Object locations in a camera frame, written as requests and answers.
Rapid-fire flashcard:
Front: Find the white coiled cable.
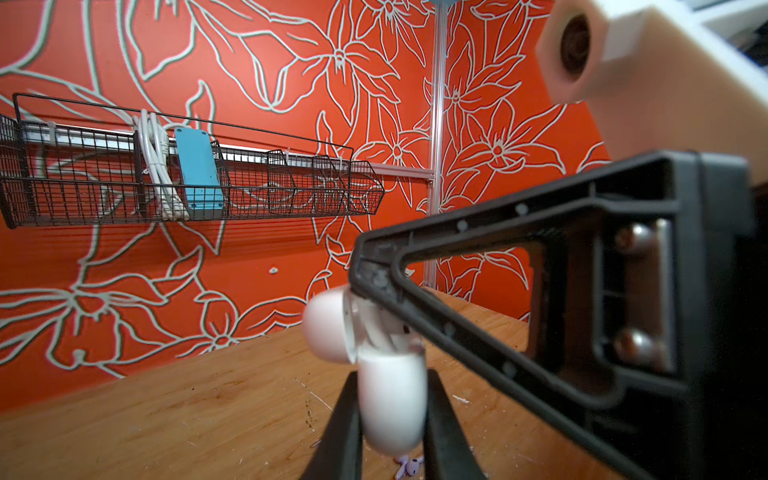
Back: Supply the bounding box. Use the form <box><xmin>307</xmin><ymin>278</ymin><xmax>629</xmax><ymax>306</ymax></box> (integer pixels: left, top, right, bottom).
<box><xmin>134</xmin><ymin>109</ymin><xmax>188</xmax><ymax>222</ymax></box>

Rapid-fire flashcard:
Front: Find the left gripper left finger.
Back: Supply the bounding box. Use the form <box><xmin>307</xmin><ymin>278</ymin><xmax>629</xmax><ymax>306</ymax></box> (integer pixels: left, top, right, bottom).
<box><xmin>300</xmin><ymin>372</ymin><xmax>363</xmax><ymax>480</ymax></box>

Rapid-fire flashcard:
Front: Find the white earbuds charging case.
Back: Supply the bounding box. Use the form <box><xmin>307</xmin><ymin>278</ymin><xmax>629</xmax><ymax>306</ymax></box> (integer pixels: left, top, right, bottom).
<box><xmin>302</xmin><ymin>285</ymin><xmax>428</xmax><ymax>456</ymax></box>

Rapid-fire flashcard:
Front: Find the light blue box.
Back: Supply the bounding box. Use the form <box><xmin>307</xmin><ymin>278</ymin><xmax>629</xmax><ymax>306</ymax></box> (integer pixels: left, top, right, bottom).
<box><xmin>174</xmin><ymin>127</ymin><xmax>225</xmax><ymax>220</ymax></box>

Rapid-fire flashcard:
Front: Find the black wire wall basket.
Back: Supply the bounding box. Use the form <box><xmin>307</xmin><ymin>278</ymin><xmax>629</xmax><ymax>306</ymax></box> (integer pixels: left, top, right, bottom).
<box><xmin>1</xmin><ymin>94</ymin><xmax>385</xmax><ymax>228</ymax></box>

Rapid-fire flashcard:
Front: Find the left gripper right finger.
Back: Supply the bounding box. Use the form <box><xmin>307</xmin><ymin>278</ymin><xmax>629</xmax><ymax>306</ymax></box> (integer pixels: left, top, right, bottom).
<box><xmin>422</xmin><ymin>369</ymin><xmax>486</xmax><ymax>480</ymax></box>

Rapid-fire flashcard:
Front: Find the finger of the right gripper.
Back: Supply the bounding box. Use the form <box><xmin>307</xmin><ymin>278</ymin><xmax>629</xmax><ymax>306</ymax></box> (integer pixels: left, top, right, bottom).
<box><xmin>349</xmin><ymin>151</ymin><xmax>756</xmax><ymax>479</ymax></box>

